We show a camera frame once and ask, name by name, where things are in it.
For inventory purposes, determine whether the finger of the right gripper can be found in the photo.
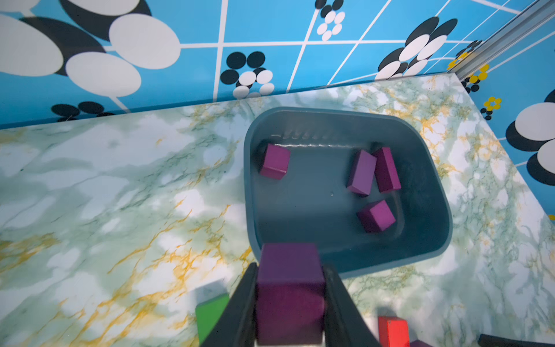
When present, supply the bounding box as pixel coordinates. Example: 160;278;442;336
478;334;555;347

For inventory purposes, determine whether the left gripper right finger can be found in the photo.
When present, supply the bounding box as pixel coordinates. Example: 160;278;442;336
322;265;380;347

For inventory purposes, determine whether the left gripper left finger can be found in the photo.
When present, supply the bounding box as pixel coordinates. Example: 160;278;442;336
200;263;258;347

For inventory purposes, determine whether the purple cube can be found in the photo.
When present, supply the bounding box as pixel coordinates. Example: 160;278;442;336
260;144;291;180
255;243;325;346
356;200;396;233

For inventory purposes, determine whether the teal storage bin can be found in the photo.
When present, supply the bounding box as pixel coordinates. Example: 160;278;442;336
244;107;452;278

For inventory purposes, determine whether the green cube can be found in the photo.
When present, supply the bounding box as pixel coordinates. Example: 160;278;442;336
195;294;229;344

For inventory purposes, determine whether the red brick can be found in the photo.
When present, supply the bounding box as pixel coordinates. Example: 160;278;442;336
378;317;410;347

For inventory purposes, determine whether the purple brick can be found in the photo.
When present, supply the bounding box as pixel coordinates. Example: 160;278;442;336
372;147;401;193
347;150;377;197

